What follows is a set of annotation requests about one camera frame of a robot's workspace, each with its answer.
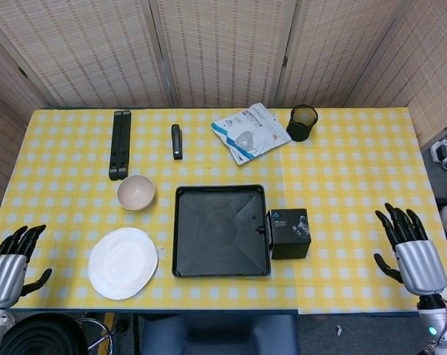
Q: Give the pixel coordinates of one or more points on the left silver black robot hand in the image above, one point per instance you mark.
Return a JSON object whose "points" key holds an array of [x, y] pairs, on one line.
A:
{"points": [[5, 275]]}

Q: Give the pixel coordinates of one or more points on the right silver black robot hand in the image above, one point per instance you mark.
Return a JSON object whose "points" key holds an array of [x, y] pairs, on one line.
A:
{"points": [[421, 264]]}

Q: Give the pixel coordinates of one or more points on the white paper plate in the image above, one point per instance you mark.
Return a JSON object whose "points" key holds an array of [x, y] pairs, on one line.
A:
{"points": [[123, 263]]}

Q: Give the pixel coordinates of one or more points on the beige bowl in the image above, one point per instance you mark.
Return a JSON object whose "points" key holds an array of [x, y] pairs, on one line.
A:
{"points": [[135, 192]]}

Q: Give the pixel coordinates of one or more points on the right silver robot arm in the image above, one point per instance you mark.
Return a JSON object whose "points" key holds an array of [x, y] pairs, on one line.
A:
{"points": [[436, 318]]}

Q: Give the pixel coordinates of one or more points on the black square tray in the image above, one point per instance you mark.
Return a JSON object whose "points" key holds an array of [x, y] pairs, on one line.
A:
{"points": [[220, 233]]}

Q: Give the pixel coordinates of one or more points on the black round stool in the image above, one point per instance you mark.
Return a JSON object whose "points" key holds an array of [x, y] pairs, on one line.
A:
{"points": [[42, 336]]}

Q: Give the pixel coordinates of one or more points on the yellow checked tablecloth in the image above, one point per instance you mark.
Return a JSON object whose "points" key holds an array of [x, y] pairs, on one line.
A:
{"points": [[356, 185]]}

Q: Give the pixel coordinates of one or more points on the white power adapter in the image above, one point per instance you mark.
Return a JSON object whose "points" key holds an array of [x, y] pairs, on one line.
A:
{"points": [[441, 151]]}

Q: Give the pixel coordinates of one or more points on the black cardboard box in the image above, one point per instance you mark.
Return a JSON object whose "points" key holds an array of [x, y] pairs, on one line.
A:
{"points": [[291, 236]]}

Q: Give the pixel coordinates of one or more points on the black folding laptop stand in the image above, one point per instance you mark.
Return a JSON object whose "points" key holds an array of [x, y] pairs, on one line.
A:
{"points": [[120, 144]]}

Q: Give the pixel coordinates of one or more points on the black mesh pen cup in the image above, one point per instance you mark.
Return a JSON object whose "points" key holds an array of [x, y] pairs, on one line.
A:
{"points": [[301, 127]]}

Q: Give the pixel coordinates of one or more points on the blue chair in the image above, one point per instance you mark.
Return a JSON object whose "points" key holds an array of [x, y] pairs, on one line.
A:
{"points": [[220, 336]]}

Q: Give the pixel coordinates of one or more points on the white face mask package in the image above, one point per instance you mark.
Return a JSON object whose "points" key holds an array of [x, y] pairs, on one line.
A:
{"points": [[251, 131]]}

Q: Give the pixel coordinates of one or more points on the black stapler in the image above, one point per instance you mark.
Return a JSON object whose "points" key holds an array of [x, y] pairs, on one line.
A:
{"points": [[177, 142]]}

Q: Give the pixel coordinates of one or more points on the woven bamboo folding screen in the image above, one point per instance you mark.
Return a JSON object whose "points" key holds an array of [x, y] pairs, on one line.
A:
{"points": [[223, 48]]}

